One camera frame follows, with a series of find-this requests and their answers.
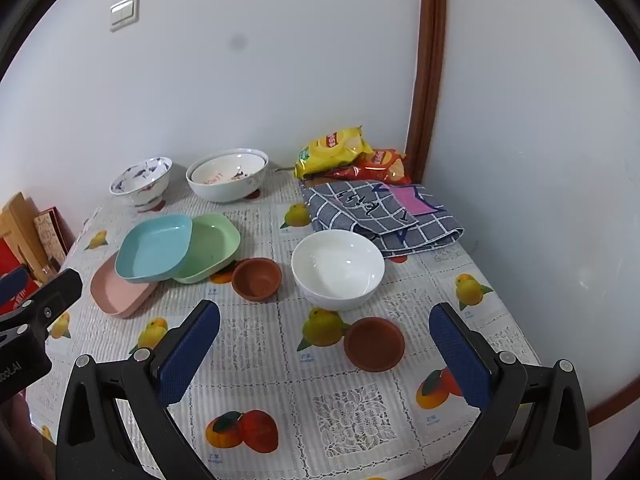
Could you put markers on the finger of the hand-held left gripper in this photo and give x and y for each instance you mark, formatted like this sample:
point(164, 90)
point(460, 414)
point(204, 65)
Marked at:
point(12, 282)
point(57, 290)

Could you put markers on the grey checked folded cloth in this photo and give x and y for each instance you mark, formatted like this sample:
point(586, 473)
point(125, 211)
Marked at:
point(350, 210)

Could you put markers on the green square plate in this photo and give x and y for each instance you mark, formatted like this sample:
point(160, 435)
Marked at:
point(210, 245)

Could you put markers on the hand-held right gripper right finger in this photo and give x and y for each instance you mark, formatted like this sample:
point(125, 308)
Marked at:
point(460, 355)

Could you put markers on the blue patterned footed bowl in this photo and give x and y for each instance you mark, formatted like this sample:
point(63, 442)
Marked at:
point(145, 185)

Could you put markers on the brown wooden door frame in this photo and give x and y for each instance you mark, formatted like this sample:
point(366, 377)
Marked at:
point(430, 60)

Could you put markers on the light wooden boards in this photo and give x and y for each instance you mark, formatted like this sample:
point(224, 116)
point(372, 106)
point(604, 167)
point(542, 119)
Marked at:
point(17, 225)

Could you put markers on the yellow chip bag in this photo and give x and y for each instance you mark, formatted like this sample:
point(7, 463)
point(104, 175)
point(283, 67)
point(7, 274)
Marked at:
point(325, 152)

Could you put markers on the large white blue-rimmed bowl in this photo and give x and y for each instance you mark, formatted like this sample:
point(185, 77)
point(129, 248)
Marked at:
point(225, 192)

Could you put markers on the small brown bowl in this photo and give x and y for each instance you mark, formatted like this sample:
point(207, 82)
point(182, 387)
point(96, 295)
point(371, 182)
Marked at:
point(255, 277)
point(372, 345)

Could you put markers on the red box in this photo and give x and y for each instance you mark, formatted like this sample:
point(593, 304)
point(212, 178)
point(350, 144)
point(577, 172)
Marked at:
point(10, 257)

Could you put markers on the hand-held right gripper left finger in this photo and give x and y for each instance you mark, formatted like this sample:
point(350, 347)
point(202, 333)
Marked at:
point(190, 350)

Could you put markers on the white bowl with orange print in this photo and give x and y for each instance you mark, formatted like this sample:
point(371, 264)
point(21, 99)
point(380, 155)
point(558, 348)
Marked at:
point(220, 172)

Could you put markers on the brown patterned box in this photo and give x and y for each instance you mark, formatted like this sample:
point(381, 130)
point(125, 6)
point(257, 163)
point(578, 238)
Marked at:
point(52, 237)

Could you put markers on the blue square plate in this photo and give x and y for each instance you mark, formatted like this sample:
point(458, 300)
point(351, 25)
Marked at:
point(150, 250)

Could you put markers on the brown wooden baseboard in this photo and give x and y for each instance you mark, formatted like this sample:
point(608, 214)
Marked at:
point(615, 405)

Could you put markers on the pink square plate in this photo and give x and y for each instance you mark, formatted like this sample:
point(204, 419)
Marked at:
point(115, 295)

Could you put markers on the white wall light switch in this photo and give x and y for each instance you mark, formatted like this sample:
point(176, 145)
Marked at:
point(124, 12)

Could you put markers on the red chip bag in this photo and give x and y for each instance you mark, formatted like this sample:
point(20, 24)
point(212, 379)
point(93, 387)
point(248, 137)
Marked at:
point(385, 165)

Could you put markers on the fruit print tablecloth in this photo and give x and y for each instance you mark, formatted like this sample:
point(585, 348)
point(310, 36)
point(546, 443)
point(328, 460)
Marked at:
point(280, 360)

